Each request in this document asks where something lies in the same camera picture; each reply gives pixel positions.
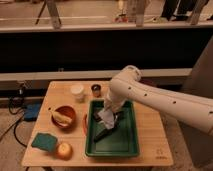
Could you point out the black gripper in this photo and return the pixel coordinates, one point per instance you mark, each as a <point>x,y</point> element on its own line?
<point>104,132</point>

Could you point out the white towel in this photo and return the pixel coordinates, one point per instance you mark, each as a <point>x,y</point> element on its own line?
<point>107,117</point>

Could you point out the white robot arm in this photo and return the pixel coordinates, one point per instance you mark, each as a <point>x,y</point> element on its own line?
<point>192,110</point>

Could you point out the green plastic tray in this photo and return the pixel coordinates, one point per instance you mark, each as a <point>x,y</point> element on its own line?
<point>123,142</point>

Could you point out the orange plate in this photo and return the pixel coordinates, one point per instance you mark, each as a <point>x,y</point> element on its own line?
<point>84,123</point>

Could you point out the small dark cup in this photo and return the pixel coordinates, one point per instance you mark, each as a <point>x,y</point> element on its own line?
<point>96,90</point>

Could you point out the brown wooden bowl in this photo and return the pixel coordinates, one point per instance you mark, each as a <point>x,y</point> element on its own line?
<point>64,110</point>

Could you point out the yellow banana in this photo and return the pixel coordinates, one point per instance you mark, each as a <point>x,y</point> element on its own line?
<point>63,119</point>

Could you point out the yellow apple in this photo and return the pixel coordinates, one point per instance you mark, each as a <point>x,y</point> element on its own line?
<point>64,151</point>

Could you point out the wooden table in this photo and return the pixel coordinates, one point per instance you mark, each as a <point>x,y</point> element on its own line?
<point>140,140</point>

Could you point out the white plastic cup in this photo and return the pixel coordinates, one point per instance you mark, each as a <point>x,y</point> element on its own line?
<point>77,90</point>

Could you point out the green sponge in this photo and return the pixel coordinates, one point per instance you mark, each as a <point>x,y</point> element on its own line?
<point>45,142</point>

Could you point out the blue power box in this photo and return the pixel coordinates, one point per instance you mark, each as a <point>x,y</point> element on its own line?
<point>31,112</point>

